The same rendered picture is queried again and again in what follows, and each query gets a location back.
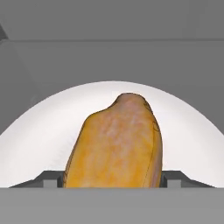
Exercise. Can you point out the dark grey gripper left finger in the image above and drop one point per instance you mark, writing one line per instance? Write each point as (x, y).
(46, 176)

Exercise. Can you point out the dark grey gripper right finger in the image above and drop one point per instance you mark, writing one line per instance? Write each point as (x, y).
(175, 176)

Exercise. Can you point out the white round plate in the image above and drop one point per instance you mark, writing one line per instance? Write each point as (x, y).
(43, 131)

